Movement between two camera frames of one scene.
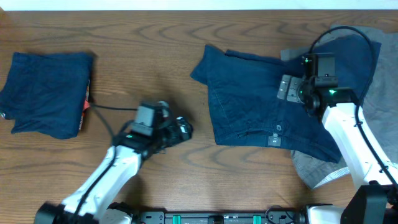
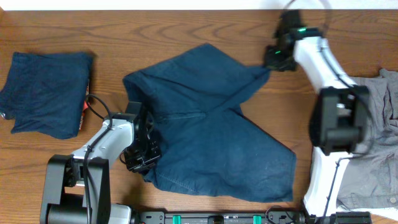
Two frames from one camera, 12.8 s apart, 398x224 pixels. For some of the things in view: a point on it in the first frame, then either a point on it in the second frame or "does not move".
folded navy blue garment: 45,93 does not move
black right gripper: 293,93 to 272,61
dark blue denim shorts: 243,89 to 208,147
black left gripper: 180,131 to 144,158
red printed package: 87,103 does not move
